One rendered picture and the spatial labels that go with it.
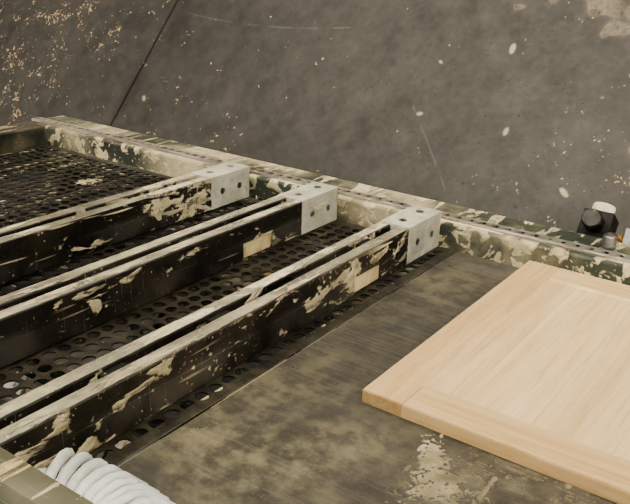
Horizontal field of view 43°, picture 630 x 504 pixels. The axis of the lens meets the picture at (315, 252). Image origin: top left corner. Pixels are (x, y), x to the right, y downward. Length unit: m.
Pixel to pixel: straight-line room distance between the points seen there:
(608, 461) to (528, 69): 1.87
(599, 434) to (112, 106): 2.85
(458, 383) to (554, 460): 0.18
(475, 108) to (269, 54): 0.89
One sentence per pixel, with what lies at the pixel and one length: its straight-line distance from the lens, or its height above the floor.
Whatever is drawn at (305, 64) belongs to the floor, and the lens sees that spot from 3.04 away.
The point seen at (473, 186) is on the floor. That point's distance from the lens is 2.56.
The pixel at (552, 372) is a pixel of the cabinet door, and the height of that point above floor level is 1.19.
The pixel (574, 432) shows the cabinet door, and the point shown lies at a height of 1.30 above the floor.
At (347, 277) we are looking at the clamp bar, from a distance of 1.27.
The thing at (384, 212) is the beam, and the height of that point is 0.90.
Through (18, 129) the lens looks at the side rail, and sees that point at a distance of 2.26.
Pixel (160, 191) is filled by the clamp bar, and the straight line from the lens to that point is 1.60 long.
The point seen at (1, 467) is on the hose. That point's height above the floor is 1.95.
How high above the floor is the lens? 2.28
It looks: 57 degrees down
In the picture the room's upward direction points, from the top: 59 degrees counter-clockwise
